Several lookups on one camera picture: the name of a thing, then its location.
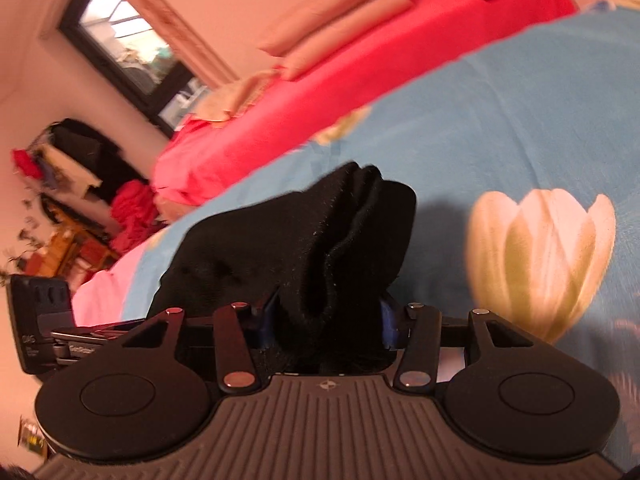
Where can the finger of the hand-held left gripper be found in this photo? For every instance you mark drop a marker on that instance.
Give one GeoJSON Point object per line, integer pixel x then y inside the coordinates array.
{"type": "Point", "coordinates": [100, 328]}

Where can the blue floral bed sheet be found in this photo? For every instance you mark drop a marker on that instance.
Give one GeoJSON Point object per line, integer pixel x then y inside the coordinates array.
{"type": "Point", "coordinates": [475, 125]}

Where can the dark framed window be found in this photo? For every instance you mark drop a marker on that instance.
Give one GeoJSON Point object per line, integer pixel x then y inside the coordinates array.
{"type": "Point", "coordinates": [130, 45]}

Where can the red clothes pile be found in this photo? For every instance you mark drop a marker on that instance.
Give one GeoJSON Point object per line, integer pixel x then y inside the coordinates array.
{"type": "Point", "coordinates": [132, 215]}

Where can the black pants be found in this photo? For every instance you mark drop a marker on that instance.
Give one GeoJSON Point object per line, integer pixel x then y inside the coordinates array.
{"type": "Point", "coordinates": [300, 240]}

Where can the beige crumpled cloth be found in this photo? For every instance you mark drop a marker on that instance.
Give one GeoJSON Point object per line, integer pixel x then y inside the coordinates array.
{"type": "Point", "coordinates": [235, 95]}

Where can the red bed sheet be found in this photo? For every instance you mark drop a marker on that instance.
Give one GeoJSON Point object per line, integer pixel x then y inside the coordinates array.
{"type": "Point", "coordinates": [300, 120]}

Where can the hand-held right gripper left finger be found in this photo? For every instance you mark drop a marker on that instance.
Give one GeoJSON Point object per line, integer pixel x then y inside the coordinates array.
{"type": "Point", "coordinates": [266, 324]}

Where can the pink curtain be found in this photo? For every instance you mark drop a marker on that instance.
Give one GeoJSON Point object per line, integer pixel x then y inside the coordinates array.
{"type": "Point", "coordinates": [170, 25]}

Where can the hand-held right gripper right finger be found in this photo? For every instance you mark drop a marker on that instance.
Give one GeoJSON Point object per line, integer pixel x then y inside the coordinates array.
{"type": "Point", "coordinates": [388, 326]}

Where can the wooden furniture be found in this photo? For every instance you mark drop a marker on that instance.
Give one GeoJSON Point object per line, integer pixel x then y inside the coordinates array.
{"type": "Point", "coordinates": [65, 250]}

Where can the hanging clothes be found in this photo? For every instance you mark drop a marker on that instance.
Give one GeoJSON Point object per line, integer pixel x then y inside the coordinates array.
{"type": "Point", "coordinates": [90, 150]}

